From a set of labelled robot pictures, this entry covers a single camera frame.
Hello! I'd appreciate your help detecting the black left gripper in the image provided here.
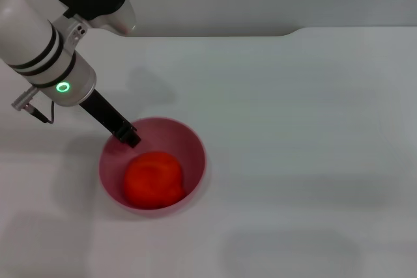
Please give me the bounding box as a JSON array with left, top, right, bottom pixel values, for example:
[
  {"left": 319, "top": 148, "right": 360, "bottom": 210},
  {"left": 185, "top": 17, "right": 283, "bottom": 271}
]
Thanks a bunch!
[{"left": 78, "top": 89, "right": 142, "bottom": 149}]

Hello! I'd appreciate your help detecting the thin dark left arm cable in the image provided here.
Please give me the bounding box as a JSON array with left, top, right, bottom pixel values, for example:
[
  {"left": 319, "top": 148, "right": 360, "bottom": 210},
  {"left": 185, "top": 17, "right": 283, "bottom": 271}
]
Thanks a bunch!
[{"left": 11, "top": 86, "right": 56, "bottom": 125}]

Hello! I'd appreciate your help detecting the orange fruit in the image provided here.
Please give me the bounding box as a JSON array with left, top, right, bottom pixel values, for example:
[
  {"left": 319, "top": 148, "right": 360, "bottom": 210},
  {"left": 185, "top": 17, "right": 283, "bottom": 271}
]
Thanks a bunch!
[{"left": 123, "top": 150, "right": 187, "bottom": 210}]

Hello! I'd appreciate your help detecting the pink plastic bowl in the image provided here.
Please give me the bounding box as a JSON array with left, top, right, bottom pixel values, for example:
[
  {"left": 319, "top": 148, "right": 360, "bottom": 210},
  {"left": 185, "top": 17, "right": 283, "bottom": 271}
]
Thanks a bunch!
[{"left": 98, "top": 116, "right": 208, "bottom": 219}]

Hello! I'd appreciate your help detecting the black white wrist camera housing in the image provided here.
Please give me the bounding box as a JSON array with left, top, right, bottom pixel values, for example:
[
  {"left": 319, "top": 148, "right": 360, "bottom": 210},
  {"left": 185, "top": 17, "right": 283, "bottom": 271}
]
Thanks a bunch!
[{"left": 54, "top": 0, "right": 137, "bottom": 36}]

